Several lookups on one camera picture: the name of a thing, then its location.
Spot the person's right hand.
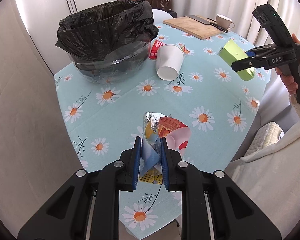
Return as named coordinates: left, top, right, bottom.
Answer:
left=275, top=32, right=300, bottom=95

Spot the black lined glass trash bowl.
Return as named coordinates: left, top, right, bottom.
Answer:
left=55, top=0, right=159, bottom=84

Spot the green cartoon paper package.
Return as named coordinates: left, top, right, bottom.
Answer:
left=218, top=39, right=254, bottom=81

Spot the black stool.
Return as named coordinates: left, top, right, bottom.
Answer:
left=168, top=10, right=177, bottom=18

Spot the beige ceramic mug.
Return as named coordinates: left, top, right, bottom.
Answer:
left=216, top=14, right=235, bottom=29

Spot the right forearm cream sleeve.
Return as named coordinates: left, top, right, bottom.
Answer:
left=225, top=96, right=300, bottom=237

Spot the daisy print blue tablecloth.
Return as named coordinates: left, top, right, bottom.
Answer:
left=55, top=24, right=270, bottom=172

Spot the colourful foil snack wrapper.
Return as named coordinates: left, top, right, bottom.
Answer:
left=139, top=112, right=191, bottom=185

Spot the white paper cup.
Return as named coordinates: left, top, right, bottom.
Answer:
left=155, top=44, right=185, bottom=81

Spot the wooden cutting board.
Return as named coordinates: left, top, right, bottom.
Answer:
left=163, top=16, right=223, bottom=40

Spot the cleaver knife black handle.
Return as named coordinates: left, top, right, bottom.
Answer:
left=188, top=15, right=228, bottom=33

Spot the brown leather handbag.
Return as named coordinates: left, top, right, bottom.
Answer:
left=145, top=0, right=172, bottom=12

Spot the white chair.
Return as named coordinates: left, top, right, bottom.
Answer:
left=152, top=9, right=173, bottom=25

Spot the red snack sachet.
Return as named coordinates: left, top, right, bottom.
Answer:
left=149, top=40, right=165, bottom=60

